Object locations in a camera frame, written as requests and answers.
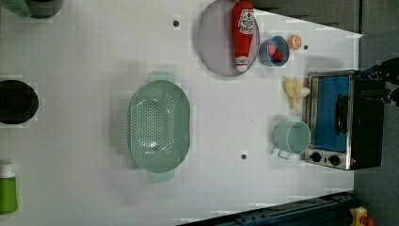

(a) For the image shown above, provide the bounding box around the yellow red button box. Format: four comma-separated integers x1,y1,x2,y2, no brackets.
350,207,375,226

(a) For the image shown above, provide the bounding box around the mint green oval strainer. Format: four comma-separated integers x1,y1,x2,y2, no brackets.
129,71,190,183

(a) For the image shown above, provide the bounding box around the blue bowl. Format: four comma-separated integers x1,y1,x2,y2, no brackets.
259,36,290,67

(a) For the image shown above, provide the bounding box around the red toy fruit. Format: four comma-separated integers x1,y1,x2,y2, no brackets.
272,51,282,61

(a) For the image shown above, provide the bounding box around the green white bottle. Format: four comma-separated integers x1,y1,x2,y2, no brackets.
0,159,18,215

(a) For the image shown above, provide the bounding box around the black round container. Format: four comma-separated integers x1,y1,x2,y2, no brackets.
0,80,40,124

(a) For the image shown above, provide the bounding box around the orange slice toy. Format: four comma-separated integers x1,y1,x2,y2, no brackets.
288,35,302,50

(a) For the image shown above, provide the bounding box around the mint green mug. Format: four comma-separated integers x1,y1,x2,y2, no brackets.
272,121,311,159

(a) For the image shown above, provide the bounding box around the black silver toaster oven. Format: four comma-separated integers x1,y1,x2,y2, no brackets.
304,70,385,170

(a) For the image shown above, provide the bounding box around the red ketchup bottle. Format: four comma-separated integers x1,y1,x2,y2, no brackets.
231,1,255,72

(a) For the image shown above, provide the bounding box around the dark cup top left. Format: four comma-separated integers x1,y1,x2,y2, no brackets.
0,0,64,19

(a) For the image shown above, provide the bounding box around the peeled banana toy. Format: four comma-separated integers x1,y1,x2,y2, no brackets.
283,77,311,111

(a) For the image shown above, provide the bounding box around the blue metal frame rail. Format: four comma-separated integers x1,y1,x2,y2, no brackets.
179,192,359,226

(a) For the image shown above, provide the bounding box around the grey round plate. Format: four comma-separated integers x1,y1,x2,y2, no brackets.
197,0,260,76

